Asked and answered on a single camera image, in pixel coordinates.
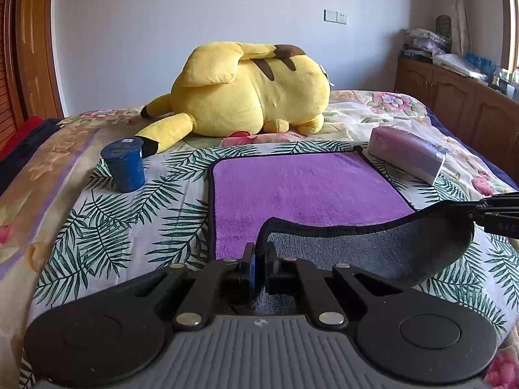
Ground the purple and grey towel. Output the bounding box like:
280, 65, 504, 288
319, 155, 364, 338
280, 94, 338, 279
207, 145, 476, 317

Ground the wooden side cabinet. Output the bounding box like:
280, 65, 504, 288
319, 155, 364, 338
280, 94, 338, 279
394, 56, 518, 181

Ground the palm leaf print cloth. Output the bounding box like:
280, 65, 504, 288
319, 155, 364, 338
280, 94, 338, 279
20, 139, 518, 388

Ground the blue plastic cup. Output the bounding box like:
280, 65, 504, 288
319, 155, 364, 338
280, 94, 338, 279
100, 137, 146, 192

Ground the clutter pile on cabinet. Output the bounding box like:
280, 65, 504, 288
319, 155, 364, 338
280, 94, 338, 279
401, 15, 518, 101

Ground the yellow Pikachu plush toy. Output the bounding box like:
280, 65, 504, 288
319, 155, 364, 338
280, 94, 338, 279
137, 41, 332, 157

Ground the floral bed blanket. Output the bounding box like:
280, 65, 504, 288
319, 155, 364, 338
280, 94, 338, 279
1, 90, 517, 388

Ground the floral window curtain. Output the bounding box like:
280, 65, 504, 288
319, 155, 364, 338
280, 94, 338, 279
450, 0, 471, 56

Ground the red and dark blanket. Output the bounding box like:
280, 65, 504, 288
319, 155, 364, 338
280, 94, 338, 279
0, 116, 61, 193

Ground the wooden wardrobe door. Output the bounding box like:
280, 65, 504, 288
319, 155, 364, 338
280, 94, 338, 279
1, 0, 64, 146

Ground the white wall switch socket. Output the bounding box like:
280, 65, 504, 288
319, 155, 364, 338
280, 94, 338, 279
324, 9, 348, 26

